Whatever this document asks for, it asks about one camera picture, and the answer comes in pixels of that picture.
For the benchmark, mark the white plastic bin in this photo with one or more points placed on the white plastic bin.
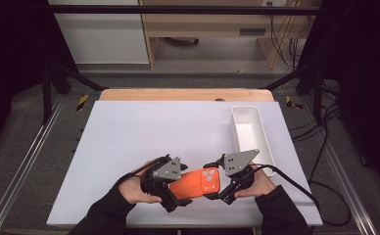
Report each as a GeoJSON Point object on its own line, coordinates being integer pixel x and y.
{"type": "Point", "coordinates": [250, 137]}

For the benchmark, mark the black horizontal frame bar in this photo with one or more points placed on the black horizontal frame bar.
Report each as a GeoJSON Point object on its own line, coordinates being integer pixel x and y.
{"type": "Point", "coordinates": [178, 9]}

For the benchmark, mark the grey desk label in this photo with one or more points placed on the grey desk label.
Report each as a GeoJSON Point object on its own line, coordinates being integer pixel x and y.
{"type": "Point", "coordinates": [252, 32]}

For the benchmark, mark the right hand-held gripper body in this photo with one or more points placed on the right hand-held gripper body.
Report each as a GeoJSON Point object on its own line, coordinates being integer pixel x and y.
{"type": "Point", "coordinates": [238, 161]}

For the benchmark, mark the black curtain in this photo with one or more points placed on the black curtain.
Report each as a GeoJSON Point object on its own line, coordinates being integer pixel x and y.
{"type": "Point", "coordinates": [11, 49]}
{"type": "Point", "coordinates": [367, 65]}

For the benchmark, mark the white cabinet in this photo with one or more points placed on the white cabinet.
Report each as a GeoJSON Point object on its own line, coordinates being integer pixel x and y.
{"type": "Point", "coordinates": [103, 36]}

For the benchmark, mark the wooden desk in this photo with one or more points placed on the wooden desk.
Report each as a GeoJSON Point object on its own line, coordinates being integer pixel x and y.
{"type": "Point", "coordinates": [204, 24]}

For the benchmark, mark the black frame post with brace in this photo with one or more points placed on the black frame post with brace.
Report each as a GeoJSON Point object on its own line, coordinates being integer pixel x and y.
{"type": "Point", "coordinates": [318, 94]}
{"type": "Point", "coordinates": [47, 94]}

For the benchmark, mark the aluminium floor rail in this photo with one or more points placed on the aluminium floor rail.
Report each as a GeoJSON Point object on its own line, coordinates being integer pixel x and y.
{"type": "Point", "coordinates": [344, 182]}
{"type": "Point", "coordinates": [21, 169]}

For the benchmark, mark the white table board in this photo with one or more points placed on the white table board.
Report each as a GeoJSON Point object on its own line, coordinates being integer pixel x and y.
{"type": "Point", "coordinates": [145, 130]}

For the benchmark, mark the person's right hand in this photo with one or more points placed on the person's right hand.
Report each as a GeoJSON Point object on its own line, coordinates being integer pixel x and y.
{"type": "Point", "coordinates": [260, 186]}

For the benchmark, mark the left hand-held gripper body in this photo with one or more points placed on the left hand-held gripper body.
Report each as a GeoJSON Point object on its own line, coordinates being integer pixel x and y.
{"type": "Point", "coordinates": [168, 171]}

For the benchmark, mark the wooden table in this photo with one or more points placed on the wooden table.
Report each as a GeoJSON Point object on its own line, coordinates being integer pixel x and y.
{"type": "Point", "coordinates": [178, 94]}

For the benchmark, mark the orange phone case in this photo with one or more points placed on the orange phone case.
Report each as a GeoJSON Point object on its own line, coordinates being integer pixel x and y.
{"type": "Point", "coordinates": [191, 184]}

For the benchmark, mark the person's left hand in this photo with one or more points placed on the person's left hand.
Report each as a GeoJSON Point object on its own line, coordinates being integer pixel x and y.
{"type": "Point", "coordinates": [131, 189]}

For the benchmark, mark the yellow black tape strip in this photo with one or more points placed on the yellow black tape strip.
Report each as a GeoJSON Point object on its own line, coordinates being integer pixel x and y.
{"type": "Point", "coordinates": [291, 103]}
{"type": "Point", "coordinates": [82, 102]}

